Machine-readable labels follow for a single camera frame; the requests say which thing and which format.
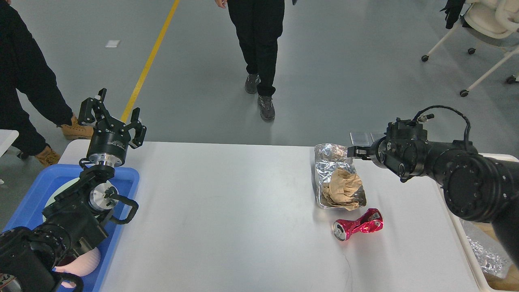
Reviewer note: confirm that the person in tan boots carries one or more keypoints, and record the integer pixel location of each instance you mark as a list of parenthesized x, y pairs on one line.
[(23, 68)]

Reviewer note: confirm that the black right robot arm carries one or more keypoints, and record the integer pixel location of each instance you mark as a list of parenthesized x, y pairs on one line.
[(475, 188)]

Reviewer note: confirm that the clear floor tile left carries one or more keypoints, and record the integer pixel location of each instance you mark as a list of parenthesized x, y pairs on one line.
[(360, 138)]

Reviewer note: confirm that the green plate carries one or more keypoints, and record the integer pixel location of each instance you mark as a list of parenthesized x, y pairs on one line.
[(63, 187)]

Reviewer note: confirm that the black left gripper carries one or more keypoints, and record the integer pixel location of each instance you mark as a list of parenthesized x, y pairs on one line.
[(111, 137)]

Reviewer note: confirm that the blue plastic tray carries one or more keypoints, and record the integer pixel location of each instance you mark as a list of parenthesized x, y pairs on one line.
[(28, 214)]

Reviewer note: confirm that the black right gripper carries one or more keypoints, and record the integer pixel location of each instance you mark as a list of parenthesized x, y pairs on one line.
[(372, 152)]

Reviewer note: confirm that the brown paper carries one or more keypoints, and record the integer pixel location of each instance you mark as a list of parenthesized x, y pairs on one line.
[(344, 190)]

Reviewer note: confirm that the crushed red can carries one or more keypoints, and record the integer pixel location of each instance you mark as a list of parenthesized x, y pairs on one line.
[(369, 222)]

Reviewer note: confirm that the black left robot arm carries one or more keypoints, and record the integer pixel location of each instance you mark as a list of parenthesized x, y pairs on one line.
[(75, 222)]

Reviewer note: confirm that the aluminium foil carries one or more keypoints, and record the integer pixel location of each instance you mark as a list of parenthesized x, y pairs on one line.
[(328, 157)]

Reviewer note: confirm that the brown paper bag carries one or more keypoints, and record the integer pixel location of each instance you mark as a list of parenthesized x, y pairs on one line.
[(511, 281)]

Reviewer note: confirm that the white plastic bin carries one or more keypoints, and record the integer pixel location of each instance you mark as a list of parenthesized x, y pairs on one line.
[(471, 259)]

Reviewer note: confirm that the white side table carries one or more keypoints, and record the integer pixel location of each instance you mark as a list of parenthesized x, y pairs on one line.
[(7, 138)]

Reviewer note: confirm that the white office chair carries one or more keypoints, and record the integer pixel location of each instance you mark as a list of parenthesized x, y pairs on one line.
[(492, 22)]

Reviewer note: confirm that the clear plastic wrap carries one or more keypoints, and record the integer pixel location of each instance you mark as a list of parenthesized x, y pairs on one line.
[(488, 251)]

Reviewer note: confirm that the clear floor tile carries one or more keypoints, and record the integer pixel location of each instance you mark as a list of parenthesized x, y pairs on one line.
[(360, 138), (376, 136)]

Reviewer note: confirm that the person in grey sneakers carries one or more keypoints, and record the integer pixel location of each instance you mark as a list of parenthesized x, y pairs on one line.
[(258, 24)]

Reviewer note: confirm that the pink mug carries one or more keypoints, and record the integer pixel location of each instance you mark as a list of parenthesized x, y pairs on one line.
[(86, 266)]

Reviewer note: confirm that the clear floor tile right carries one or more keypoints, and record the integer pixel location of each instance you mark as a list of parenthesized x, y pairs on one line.
[(376, 136)]

